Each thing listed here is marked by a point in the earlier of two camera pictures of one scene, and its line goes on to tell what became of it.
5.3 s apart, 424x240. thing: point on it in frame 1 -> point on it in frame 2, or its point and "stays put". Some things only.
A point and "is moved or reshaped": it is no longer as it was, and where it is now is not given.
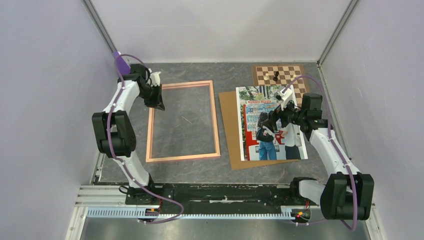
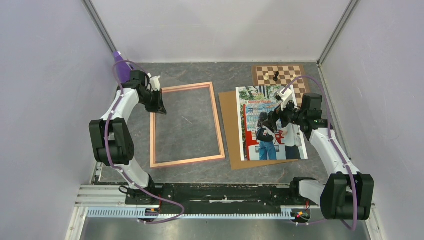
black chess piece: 275,78 stays put
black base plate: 214,195 stays put
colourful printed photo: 259,139 stays put
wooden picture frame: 150,131 is moved or reshaped
